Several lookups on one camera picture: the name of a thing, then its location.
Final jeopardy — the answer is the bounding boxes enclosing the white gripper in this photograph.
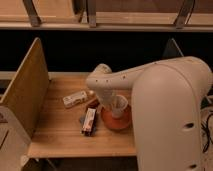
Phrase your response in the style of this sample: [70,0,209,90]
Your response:
[97,90,116,109]

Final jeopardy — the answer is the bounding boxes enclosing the white ceramic cup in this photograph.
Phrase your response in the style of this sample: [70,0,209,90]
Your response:
[111,95,128,119]

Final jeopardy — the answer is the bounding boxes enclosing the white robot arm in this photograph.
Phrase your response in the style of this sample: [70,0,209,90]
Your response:
[86,57,213,171]

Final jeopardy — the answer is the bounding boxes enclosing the orange ceramic bowl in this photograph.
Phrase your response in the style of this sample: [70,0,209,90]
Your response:
[100,105,132,131]

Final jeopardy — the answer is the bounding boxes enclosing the left wooden divider panel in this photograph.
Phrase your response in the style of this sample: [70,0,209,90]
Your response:
[0,38,49,141]

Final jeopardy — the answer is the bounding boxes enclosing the right dark divider panel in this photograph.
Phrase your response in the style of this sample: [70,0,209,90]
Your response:
[162,38,183,59]

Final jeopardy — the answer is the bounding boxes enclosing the black cables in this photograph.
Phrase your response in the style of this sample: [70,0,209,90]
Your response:
[199,111,213,154]

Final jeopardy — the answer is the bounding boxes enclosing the wooden shelf rail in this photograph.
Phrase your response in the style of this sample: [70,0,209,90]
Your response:
[0,0,213,32]

